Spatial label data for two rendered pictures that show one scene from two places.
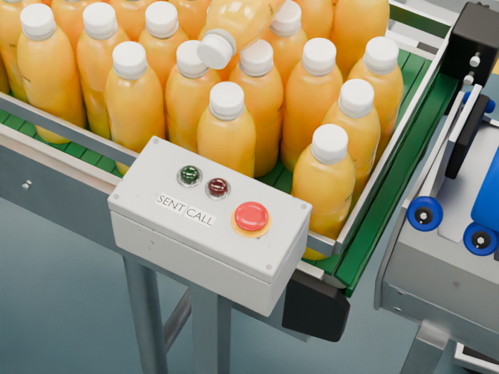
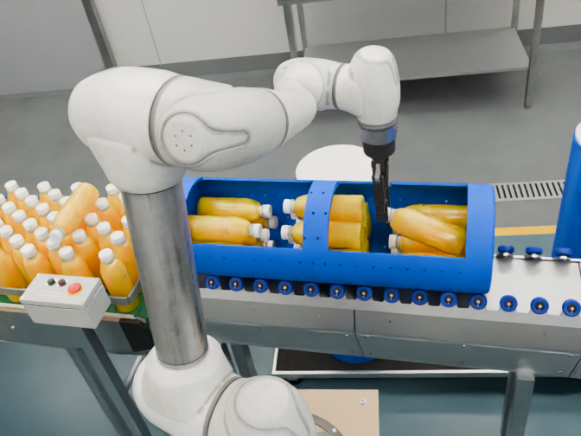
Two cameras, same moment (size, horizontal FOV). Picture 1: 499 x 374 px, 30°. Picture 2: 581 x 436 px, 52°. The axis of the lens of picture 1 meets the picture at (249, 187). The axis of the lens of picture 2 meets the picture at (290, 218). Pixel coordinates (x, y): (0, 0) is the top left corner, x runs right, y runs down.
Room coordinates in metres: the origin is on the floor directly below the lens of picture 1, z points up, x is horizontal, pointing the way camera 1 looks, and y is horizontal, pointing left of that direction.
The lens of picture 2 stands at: (-0.73, -0.51, 2.20)
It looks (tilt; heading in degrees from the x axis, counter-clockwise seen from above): 40 degrees down; 355
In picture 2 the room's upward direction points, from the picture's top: 11 degrees counter-clockwise
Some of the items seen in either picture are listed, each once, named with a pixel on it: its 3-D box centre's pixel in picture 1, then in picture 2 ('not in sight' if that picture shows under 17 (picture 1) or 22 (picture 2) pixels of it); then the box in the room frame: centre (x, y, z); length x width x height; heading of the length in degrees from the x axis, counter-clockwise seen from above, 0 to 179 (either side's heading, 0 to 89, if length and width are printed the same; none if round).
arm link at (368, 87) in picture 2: not in sight; (369, 83); (0.41, -0.83, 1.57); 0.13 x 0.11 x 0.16; 50
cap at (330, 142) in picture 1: (330, 142); (105, 254); (0.62, -0.09, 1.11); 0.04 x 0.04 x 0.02
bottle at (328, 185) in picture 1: (321, 195); (118, 281); (0.62, -0.09, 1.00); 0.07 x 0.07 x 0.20
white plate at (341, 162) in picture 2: not in sight; (336, 169); (0.87, -0.83, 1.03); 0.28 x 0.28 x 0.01
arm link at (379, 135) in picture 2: not in sight; (378, 126); (0.40, -0.84, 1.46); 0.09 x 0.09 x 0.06
